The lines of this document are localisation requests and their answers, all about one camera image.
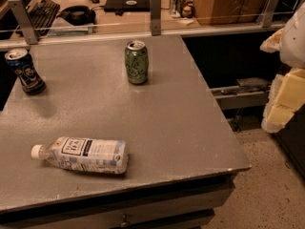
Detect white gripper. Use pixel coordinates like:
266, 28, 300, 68
260, 3, 305, 133

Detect blue tea plastic bottle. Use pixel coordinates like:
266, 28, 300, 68
31, 136, 129, 175

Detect brown cardboard box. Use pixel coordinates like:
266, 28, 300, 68
193, 0, 266, 26

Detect cans on back desk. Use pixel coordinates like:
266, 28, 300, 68
169, 0, 193, 18

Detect green soda can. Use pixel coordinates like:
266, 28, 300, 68
125, 40, 149, 84

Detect grey desk drawer unit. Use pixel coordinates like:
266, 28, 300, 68
0, 175, 234, 229

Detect black laptop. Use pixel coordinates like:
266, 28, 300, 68
104, 0, 150, 12

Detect black headphones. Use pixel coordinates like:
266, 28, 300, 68
59, 6, 95, 26

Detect black keyboard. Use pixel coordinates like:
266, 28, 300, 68
23, 0, 60, 36

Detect glass divider with metal brackets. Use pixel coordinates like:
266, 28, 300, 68
1, 0, 291, 52

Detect dark blue soda can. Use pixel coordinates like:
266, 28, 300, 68
5, 48, 46, 94

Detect grey metal shelf rail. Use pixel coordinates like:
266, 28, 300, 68
211, 77, 271, 110

